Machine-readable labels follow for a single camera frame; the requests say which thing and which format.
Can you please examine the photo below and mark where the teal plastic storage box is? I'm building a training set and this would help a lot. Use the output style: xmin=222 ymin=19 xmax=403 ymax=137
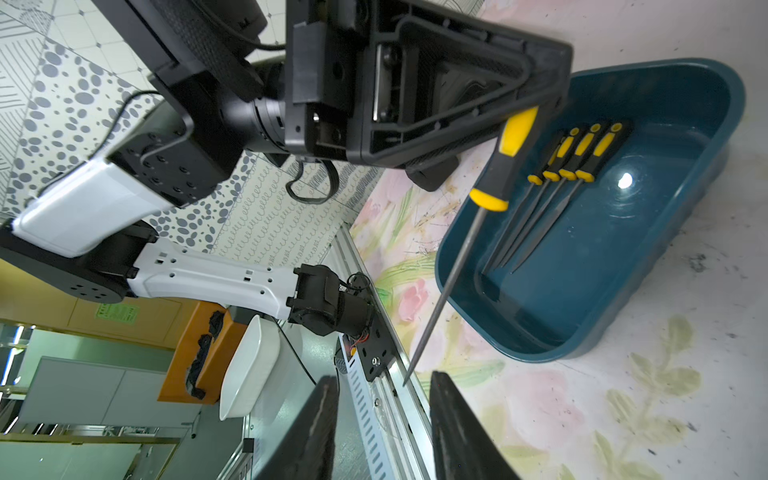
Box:
xmin=449 ymin=58 xmax=746 ymax=363

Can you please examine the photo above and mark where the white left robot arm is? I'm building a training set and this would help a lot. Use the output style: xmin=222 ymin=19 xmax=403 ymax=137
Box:
xmin=1 ymin=1 xmax=573 ymax=338

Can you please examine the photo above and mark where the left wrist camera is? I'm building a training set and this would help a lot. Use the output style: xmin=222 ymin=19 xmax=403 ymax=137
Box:
xmin=405 ymin=155 xmax=460 ymax=192

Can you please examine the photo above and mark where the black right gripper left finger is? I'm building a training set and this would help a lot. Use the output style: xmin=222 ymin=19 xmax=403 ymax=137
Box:
xmin=257 ymin=376 xmax=339 ymax=480

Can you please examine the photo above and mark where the orange wooden box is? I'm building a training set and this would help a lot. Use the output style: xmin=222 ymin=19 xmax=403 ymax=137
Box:
xmin=157 ymin=302 xmax=246 ymax=405

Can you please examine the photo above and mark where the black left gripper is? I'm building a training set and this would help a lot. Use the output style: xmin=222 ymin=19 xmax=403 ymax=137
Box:
xmin=251 ymin=1 xmax=573 ymax=168

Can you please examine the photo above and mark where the white slotted cable duct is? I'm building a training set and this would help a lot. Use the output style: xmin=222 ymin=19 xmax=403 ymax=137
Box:
xmin=333 ymin=335 xmax=391 ymax=479

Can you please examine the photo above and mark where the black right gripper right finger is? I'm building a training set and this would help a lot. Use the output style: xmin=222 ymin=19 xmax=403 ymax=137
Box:
xmin=429 ymin=371 xmax=520 ymax=480

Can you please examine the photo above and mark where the file with black yellow handle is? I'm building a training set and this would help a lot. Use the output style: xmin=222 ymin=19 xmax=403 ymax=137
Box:
xmin=404 ymin=105 xmax=551 ymax=380

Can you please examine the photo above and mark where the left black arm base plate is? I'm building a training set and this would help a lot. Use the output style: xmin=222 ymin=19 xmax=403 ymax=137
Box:
xmin=349 ymin=313 xmax=396 ymax=382

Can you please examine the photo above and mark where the aluminium mounting rail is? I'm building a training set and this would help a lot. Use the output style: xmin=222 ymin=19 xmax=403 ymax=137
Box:
xmin=323 ymin=227 xmax=436 ymax=480

